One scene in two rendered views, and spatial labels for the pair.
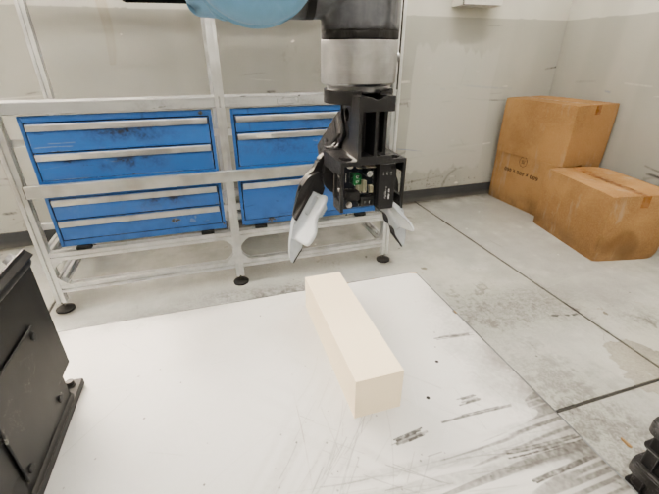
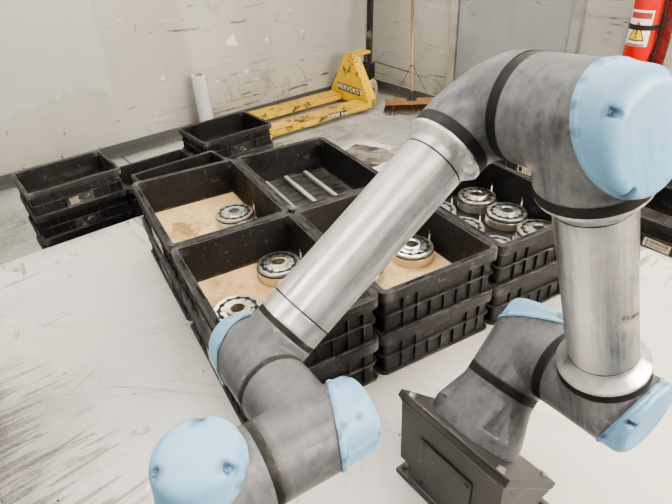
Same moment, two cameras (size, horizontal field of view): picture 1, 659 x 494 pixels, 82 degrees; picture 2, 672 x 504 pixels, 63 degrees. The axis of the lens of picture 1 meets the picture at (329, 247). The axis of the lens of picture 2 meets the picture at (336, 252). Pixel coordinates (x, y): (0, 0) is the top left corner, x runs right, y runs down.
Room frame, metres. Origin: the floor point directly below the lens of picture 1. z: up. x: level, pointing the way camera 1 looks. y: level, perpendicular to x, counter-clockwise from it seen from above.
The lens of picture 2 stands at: (0.71, -0.01, 1.56)
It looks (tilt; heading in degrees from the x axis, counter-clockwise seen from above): 33 degrees down; 161
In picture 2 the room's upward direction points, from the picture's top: 3 degrees counter-clockwise
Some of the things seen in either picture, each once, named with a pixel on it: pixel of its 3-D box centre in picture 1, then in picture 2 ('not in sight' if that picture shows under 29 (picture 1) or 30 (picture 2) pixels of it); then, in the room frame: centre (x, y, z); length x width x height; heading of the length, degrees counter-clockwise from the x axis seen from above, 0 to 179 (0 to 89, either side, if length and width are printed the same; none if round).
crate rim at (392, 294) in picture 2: not in sight; (388, 233); (-0.25, 0.46, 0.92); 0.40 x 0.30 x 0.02; 9
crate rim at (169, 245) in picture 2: not in sight; (206, 200); (-0.60, 0.10, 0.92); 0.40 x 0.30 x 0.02; 9
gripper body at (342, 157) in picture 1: (358, 149); not in sight; (0.41, -0.03, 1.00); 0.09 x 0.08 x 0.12; 17
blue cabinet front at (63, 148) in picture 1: (134, 179); not in sight; (1.63, 0.86, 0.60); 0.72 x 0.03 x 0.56; 107
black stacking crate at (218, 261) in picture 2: not in sight; (270, 294); (-0.20, 0.16, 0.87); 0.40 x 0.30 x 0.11; 9
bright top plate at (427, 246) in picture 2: not in sight; (411, 246); (-0.26, 0.52, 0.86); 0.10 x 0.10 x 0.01
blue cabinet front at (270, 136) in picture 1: (310, 166); not in sight; (1.87, 0.09, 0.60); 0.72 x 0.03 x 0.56; 107
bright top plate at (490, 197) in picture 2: not in sight; (476, 195); (-0.41, 0.80, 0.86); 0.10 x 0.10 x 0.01
